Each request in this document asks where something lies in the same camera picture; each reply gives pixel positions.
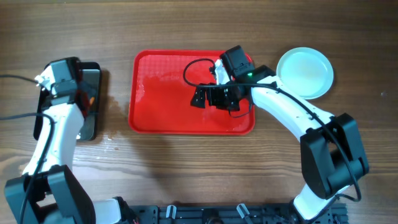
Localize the white plate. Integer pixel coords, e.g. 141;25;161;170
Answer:
276;47;334;100

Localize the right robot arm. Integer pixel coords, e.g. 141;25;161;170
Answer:
191;45;369;223

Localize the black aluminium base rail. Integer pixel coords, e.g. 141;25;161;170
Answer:
124;202;349;224

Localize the red plastic tray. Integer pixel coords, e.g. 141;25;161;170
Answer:
128;49;255;135

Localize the right black cable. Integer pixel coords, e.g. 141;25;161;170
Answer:
182;58;363;218

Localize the black cable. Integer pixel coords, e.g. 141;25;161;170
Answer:
0;73;57;224
182;58;363;218

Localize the black rectangular basin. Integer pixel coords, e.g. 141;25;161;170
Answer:
33;62;102;141

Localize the left black cable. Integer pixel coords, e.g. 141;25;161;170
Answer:
0;73;57;224

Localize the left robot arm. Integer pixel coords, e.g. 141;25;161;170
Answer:
4;57;129;223

